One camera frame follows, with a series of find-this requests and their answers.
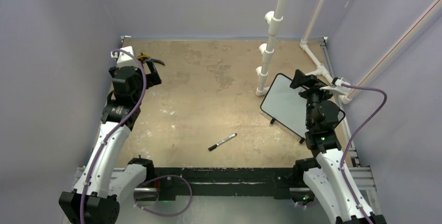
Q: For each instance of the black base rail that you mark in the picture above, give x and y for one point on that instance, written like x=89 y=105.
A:
x=278 y=183

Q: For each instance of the aluminium extrusion frame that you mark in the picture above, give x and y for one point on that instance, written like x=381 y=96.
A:
x=362 y=176

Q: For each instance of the yellow black pliers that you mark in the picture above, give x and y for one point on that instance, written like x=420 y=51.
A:
x=144 y=58

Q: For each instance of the black framed whiteboard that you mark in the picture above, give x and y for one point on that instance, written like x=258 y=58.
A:
x=285 y=106

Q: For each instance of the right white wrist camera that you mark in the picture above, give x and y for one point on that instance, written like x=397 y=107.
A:
x=338 y=87

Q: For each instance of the white black marker pen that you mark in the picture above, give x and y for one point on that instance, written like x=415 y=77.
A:
x=211 y=148

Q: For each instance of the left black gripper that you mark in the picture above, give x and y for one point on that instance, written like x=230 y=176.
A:
x=152 y=79

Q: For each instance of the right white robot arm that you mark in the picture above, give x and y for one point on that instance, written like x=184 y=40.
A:
x=326 y=174

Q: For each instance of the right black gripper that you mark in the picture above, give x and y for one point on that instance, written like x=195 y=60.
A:
x=301 y=79

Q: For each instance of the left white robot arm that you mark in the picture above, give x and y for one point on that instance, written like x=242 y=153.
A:
x=96 y=198

